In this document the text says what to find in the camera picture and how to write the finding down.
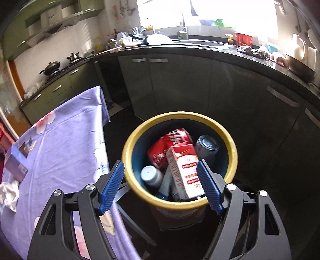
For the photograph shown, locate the black gas stove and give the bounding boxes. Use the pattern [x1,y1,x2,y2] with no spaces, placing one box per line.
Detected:
[40,57,90,81]

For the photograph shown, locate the green base cabinets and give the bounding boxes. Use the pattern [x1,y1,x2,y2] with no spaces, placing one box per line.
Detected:
[19,61,100,125]

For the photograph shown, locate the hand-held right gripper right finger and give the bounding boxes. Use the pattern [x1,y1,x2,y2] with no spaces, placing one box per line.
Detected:
[196,159,293,260]

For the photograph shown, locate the dark dish cloth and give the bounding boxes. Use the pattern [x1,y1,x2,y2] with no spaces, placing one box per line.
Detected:
[236,46,269,60]

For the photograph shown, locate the green wall cabinets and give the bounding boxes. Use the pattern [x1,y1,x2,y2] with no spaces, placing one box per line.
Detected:
[0,0,105,60]

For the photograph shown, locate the white jug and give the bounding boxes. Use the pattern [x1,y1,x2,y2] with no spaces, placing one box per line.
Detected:
[292,34,307,60]

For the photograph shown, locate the red checkered cloth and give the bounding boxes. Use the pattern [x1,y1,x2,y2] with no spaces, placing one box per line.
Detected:
[0,122,13,150]

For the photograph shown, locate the purple floral tablecloth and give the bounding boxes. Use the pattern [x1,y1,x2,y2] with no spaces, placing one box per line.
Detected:
[0,85,143,260]

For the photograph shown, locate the black wok with lid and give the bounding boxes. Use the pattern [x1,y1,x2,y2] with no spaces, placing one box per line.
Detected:
[39,62,61,75]

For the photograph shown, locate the red instant noodle tub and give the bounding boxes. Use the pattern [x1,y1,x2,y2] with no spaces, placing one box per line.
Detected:
[234,32,253,47]

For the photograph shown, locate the crumpled white paper towel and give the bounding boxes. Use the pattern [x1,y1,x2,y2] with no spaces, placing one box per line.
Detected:
[0,180,20,212]

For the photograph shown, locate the dark metal bowl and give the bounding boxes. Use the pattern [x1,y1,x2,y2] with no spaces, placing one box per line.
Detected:
[285,54,317,83]

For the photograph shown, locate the tall steel faucet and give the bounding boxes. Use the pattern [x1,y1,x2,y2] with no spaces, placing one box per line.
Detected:
[177,12,189,40]

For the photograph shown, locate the white and blue tube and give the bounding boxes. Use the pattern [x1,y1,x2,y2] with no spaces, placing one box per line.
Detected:
[157,170,175,198]

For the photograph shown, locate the white dish rack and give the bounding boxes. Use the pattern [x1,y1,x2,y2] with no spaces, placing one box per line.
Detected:
[110,31,140,47]

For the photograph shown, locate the red and white carton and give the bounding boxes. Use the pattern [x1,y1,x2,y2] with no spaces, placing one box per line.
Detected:
[166,144,206,199]

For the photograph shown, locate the clear plastic bag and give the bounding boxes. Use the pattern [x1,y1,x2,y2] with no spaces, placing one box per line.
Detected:
[25,81,43,98]

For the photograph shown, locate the bright kitchen window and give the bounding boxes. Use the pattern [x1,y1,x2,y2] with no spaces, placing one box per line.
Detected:
[137,0,279,42]

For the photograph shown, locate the yellow-rimmed trash bin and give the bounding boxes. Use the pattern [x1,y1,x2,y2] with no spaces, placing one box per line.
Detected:
[121,112,238,224]

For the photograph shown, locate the green plastic basket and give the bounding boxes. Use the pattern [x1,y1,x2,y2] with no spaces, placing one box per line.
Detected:
[214,19,235,29]

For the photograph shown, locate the steel range hood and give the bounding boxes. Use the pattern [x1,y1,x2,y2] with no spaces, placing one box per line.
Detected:
[25,10,83,48]

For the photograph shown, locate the grey table leg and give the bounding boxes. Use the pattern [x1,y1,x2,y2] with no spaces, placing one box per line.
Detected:
[115,185,156,247]

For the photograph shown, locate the dark base cabinets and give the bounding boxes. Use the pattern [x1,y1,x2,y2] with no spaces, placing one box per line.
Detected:
[92,47,320,190]

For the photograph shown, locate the clear plastic water bottle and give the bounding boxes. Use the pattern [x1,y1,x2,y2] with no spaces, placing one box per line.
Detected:
[194,135,221,165]

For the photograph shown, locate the crushed red soda can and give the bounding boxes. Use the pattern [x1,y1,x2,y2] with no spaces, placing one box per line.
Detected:
[147,128,195,169]

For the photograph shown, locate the white pill bottle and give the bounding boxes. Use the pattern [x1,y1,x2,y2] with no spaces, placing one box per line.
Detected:
[140,165,164,188]

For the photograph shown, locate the white dish by sink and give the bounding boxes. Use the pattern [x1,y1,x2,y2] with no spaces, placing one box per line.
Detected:
[145,34,173,45]

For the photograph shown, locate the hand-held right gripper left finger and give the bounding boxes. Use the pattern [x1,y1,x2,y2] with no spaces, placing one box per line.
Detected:
[26,161,125,260]

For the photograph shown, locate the purple cardboard box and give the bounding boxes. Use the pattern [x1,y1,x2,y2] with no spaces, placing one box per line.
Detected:
[4,145,29,182]

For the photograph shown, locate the steel kitchen sink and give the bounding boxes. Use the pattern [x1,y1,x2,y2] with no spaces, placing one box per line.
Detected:
[175,39,229,48]

